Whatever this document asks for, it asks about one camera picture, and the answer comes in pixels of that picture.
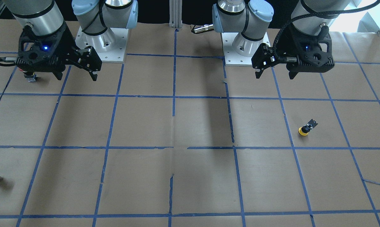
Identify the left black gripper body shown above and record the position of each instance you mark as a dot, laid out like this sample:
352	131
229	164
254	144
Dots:
286	44

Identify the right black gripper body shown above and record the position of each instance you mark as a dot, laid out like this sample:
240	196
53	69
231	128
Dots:
68	43

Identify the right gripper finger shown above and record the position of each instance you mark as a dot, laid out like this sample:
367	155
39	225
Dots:
86	59
58	73

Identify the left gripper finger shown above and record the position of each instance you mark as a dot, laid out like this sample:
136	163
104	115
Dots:
262	59
292	75

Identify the yellow push button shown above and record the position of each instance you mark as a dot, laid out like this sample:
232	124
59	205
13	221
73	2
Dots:
303	131

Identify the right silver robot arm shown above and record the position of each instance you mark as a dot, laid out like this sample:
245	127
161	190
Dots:
94	16

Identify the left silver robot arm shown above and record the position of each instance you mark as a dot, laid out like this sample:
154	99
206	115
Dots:
252	18

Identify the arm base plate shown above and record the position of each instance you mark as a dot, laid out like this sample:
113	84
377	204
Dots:
110	46
238	51

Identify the aluminium frame post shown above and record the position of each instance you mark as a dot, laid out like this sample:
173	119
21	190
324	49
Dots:
175	14

